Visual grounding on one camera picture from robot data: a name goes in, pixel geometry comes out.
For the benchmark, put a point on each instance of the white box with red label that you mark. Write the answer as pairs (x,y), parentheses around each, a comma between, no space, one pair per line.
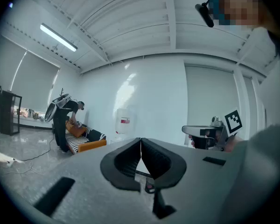
(124,115)

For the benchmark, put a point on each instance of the person's black t-shirt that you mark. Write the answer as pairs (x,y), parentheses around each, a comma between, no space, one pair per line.
(278,43)

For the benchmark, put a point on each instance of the long ceiling lamp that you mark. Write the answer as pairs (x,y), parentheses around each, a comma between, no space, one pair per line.
(58,37)

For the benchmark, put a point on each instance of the person's cream shorts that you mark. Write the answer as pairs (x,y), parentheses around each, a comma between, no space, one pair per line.
(266,171)

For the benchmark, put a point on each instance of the black and white striped cushion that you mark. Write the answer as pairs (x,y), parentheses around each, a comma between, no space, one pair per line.
(95,134)

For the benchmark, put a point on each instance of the grey roller blind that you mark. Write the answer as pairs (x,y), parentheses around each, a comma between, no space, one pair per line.
(7,66)
(210,94)
(35,83)

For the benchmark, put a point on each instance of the orange sofa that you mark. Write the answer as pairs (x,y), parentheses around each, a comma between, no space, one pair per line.
(93,146)

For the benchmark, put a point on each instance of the orange cushion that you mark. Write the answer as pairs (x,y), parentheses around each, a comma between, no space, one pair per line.
(75,130)

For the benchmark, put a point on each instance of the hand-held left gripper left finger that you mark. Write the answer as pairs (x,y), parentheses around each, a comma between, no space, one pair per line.
(109,169)

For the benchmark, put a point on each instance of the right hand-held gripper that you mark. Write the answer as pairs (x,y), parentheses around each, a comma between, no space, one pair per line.
(220,134)

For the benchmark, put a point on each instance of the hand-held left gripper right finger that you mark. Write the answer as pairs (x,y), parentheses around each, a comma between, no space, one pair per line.
(175,169)

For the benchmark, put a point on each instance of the row of small sill items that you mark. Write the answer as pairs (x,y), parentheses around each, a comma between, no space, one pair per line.
(30,114)

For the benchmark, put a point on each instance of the brown coat rack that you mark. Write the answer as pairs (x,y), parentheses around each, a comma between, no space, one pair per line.
(61,93)

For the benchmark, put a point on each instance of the black head-worn camera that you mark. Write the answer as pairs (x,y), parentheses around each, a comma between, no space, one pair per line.
(205,15)

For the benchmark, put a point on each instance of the person's right hand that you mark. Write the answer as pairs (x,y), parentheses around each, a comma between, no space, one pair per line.
(234,143)

